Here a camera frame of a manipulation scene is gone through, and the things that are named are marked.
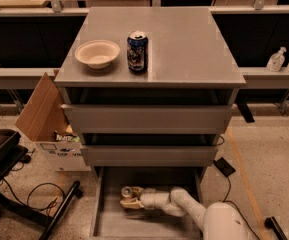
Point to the white paper bowl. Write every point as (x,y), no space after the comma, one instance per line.
(97,54)

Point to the grey middle drawer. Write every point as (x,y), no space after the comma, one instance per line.
(149,156)

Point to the orange soda can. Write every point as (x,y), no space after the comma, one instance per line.
(127,192)

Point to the blue soda can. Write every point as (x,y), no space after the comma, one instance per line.
(137,52)

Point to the black power adapter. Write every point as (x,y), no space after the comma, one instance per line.
(224,167)

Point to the grey drawer cabinet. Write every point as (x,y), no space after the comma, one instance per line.
(189,64)

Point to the open cardboard box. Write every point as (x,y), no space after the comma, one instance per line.
(41,118)

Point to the clear pump bottle left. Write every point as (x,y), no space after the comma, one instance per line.
(276,60)

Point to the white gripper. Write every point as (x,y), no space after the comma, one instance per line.
(149,198)

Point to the grey metal rack rail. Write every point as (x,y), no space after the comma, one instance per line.
(24,78)

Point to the snack bag in box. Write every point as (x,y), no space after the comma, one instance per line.
(66,138)

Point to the grey top drawer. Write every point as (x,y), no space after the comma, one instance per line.
(151,119)

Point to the grey open bottom drawer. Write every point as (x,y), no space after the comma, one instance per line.
(113,222)

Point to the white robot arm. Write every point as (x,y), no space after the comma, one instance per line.
(219,221)

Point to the black stand foot right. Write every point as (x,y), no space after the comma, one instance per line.
(271,223)

